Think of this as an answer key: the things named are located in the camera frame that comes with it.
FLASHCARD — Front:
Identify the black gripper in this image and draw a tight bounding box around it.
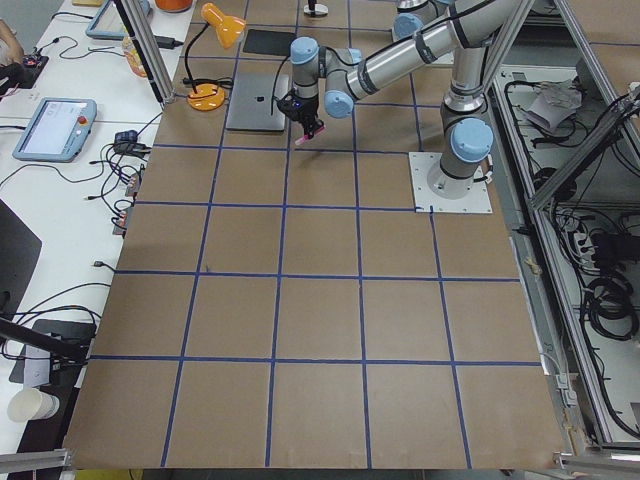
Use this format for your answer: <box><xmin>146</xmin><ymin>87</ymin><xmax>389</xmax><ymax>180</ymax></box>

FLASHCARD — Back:
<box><xmin>303</xmin><ymin>0</ymin><xmax>329</xmax><ymax>17</ymax></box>
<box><xmin>276</xmin><ymin>89</ymin><xmax>324</xmax><ymax>141</ymax></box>

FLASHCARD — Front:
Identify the pink marker pen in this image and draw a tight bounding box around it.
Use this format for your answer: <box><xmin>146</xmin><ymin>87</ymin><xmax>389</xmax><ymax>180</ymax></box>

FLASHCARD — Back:
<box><xmin>294</xmin><ymin>126</ymin><xmax>325</xmax><ymax>147</ymax></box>

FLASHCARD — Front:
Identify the black mousepad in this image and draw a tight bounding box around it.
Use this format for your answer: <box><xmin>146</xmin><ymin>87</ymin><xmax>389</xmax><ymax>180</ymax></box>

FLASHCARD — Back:
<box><xmin>243</xmin><ymin>29</ymin><xmax>296</xmax><ymax>57</ymax></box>

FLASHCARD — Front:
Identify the silver apple laptop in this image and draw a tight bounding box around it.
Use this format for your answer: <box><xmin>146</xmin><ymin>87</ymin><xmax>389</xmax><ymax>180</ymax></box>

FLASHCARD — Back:
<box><xmin>226</xmin><ymin>73</ymin><xmax>290</xmax><ymax>133</ymax></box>

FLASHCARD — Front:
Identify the orange desk lamp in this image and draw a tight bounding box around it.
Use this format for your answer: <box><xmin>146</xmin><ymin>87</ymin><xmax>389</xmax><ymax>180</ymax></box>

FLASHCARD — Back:
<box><xmin>183</xmin><ymin>2</ymin><xmax>247</xmax><ymax>112</ymax></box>

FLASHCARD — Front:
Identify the orange cylindrical container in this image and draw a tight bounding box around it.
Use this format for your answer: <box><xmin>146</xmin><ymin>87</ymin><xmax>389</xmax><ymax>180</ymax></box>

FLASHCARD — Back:
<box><xmin>155</xmin><ymin>0</ymin><xmax>193</xmax><ymax>13</ymax></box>

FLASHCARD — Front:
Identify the black power adapter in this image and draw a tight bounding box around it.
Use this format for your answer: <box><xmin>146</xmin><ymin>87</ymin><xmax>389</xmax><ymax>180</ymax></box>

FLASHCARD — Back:
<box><xmin>154</xmin><ymin>35</ymin><xmax>184</xmax><ymax>50</ymax></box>

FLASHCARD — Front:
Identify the teach pendant tablet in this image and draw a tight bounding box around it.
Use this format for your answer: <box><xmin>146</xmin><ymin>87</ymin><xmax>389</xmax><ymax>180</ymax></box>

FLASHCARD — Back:
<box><xmin>85</xmin><ymin>0</ymin><xmax>126</xmax><ymax>41</ymax></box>
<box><xmin>12</xmin><ymin>97</ymin><xmax>97</xmax><ymax>163</ymax></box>

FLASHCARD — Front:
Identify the white paper cup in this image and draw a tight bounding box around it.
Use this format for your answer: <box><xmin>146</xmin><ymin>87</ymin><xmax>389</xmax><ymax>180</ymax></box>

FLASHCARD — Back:
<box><xmin>7</xmin><ymin>388</ymin><xmax>60</xmax><ymax>422</ymax></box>

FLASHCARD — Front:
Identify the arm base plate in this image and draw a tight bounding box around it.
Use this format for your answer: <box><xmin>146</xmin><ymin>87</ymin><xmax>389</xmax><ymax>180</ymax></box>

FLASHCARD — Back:
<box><xmin>408</xmin><ymin>152</ymin><xmax>493</xmax><ymax>215</ymax></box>

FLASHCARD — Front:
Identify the aluminium frame post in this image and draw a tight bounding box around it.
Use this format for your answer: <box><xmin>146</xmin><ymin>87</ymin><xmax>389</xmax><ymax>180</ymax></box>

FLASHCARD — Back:
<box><xmin>114</xmin><ymin>0</ymin><xmax>175</xmax><ymax>106</ymax></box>

